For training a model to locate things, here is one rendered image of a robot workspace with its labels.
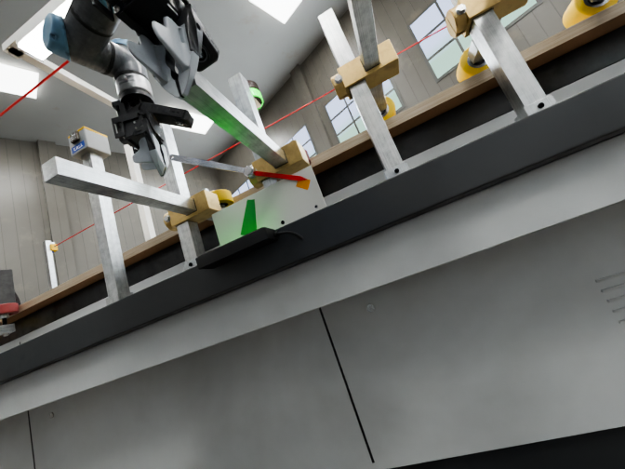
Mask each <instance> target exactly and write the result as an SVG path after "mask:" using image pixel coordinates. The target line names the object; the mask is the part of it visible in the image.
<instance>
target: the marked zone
mask: <svg viewBox="0 0 625 469"><path fill-rule="evenodd" d="M255 230H257V221H256V209H255V199H251V200H248V199H247V201H246V211H245V216H244V220H243V225H242V230H241V235H247V234H249V233H251V232H253V231H255Z"/></svg>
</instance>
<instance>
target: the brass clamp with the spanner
mask: <svg viewBox="0 0 625 469"><path fill-rule="evenodd" d="M280 148H281V149H282V150H283V151H284V153H285V156H286V161H287V162H286V163H285V164H283V165H282V166H280V167H277V168H275V167H273V166H272V165H271V164H269V163H268V162H267V161H265V160H264V159H263V158H260V159H258V160H256V161H254V162H252V163H251V164H252V167H254V168H255V169H256V170H257V171H262V172H271V173H278V174H286V175H292V174H294V173H296V172H298V171H300V170H302V169H304V168H306V167H308V166H309V165H310V163H309V160H308V158H307V155H306V153H305V151H304V148H303V147H302V146H301V145H300V144H299V142H298V141H297V140H293V141H292V142H290V143H288V144H286V145H284V146H282V147H280ZM248 179H249V181H250V183H251V184H252V186H253V187H255V188H257V189H259V188H260V187H262V186H263V183H262V182H263V181H265V180H267V179H269V177H261V176H256V177H255V178H254V179H250V178H248Z"/></svg>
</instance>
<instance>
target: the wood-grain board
mask: <svg viewBox="0 0 625 469"><path fill-rule="evenodd" d="M623 25H625V0H622V1H620V2H618V3H616V4H615V5H613V6H611V7H608V8H606V9H604V10H602V11H600V12H598V13H596V14H594V15H592V16H590V17H588V18H587V19H585V20H582V21H580V22H578V23H577V24H575V25H573V26H571V27H569V28H567V29H565V30H563V31H561V32H560V33H557V34H555V35H553V36H551V37H549V38H547V39H545V40H543V41H541V42H539V43H537V44H535V45H534V46H532V47H529V48H527V49H525V50H523V51H521V52H520V54H521V55H522V57H523V59H524V60H525V62H526V64H527V66H528V67H529V69H530V71H531V70H534V69H536V68H538V67H539V66H541V65H543V64H545V63H547V62H549V61H551V60H554V59H556V58H558V57H560V56H562V55H564V54H566V53H568V52H570V51H572V50H574V49H576V48H578V47H581V46H583V45H585V44H587V43H589V42H591V41H592V40H594V39H596V38H599V37H601V36H603V35H605V34H608V33H610V32H612V31H614V30H616V29H617V28H619V27H621V26H623ZM498 86H499V83H498V81H497V80H496V78H495V76H494V75H493V74H492V72H491V70H490V69H489V68H488V69H486V70H484V71H482V72H480V73H479V74H476V75H474V76H472V77H470V78H468V79H466V80H464V81H462V82H460V83H458V84H456V85H454V86H453V87H450V88H448V89H446V90H444V91H442V92H440V93H438V94H436V95H434V96H432V97H430V98H428V99H427V100H424V101H422V102H420V103H418V104H416V105H414V106H412V107H410V108H408V109H407V110H405V111H403V112H401V113H399V114H397V115H395V116H393V117H391V118H389V119H387V120H385V121H384V122H385V124H386V127H387V129H388V130H389V132H390V134H391V136H392V138H393V137H395V136H397V135H399V134H402V133H404V132H406V131H408V130H409V129H411V128H413V127H416V126H418V125H420V124H422V123H424V122H426V121H428V120H430V119H432V118H435V117H436V116H438V115H440V114H443V113H445V112H447V111H449V110H451V109H453V108H455V107H457V106H459V105H461V104H462V103H464V102H467V101H470V100H472V99H474V98H476V97H478V96H480V95H482V94H484V93H486V92H487V91H489V90H491V89H493V88H495V87H498ZM373 147H374V145H373V143H372V140H371V139H370V137H369V135H368V132H367V130H365V131H363V132H361V133H359V134H357V135H355V136H353V137H351V138H349V139H347V140H346V141H343V142H341V143H339V144H337V145H335V146H333V147H331V148H329V149H327V150H325V151H323V152H322V153H320V154H318V155H316V156H314V157H312V158H310V159H311V166H312V170H313V173H314V175H317V174H319V173H321V172H323V171H325V170H327V169H329V168H332V167H334V166H336V165H338V164H340V163H342V162H344V161H346V160H348V159H350V158H352V157H354V156H356V155H358V154H360V153H362V152H364V151H366V150H369V149H371V148H373ZM262 189H264V186H262V187H260V188H259V189H257V188H255V187H252V188H250V189H248V190H246V191H244V192H242V193H240V194H239V195H237V196H235V197H233V202H234V203H236V202H238V201H240V200H242V199H244V198H246V197H248V196H250V195H252V194H254V193H256V192H258V191H260V190H262ZM212 225H214V222H213V221H209V220H205V221H202V222H200V223H198V227H199V231H202V230H205V229H206V228H208V227H210V226H212ZM179 241H180V237H179V233H178V231H176V232H174V231H171V230H167V231H165V232H163V233H161V234H159V235H157V236H155V237H154V238H152V239H150V240H148V241H146V242H144V243H142V244H140V245H138V246H136V247H134V248H132V249H130V250H128V251H126V252H124V253H122V255H123V259H124V264H125V268H126V267H127V266H129V265H131V264H133V263H135V262H138V261H141V260H143V259H145V258H147V257H149V256H151V255H153V254H154V253H156V252H158V251H160V250H162V249H164V248H167V247H169V246H172V245H174V244H176V243H178V242H179ZM102 278H105V277H104V272H103V268H102V264H100V265H98V266H96V267H94V268H92V269H90V270H88V271H86V272H84V273H82V274H80V275H78V276H76V277H74V278H72V279H70V280H69V281H67V282H65V283H63V284H61V285H59V286H57V287H55V288H53V289H51V290H49V291H47V292H45V293H43V294H41V295H39V296H37V297H35V298H33V299H31V300H29V301H27V302H25V303H23V304H21V305H19V312H18V313H17V314H15V315H11V316H10V317H9V318H7V323H8V324H11V323H13V322H15V321H17V320H19V319H21V318H23V317H24V316H26V315H29V314H31V313H33V312H35V311H37V310H40V309H42V308H44V307H46V306H48V305H49V304H51V303H53V302H56V301H58V300H60V299H62V298H64V297H66V296H68V295H70V294H73V293H75V292H76V291H78V290H80V289H82V288H85V287H87V286H89V285H91V284H93V283H95V282H97V281H99V280H101V279H102Z"/></svg>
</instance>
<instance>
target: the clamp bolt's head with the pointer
mask: <svg viewBox="0 0 625 469"><path fill-rule="evenodd" d="M251 173H252V167H246V168H245V174H246V175H250V174H251ZM256 176H261V177H269V178H276V179H285V180H292V181H305V180H307V179H305V178H303V177H301V176H295V175H286V174H278V173H271V172H262V171H257V170H256V174H255V176H254V177H252V178H250V179H254V178H255V177H256Z"/></svg>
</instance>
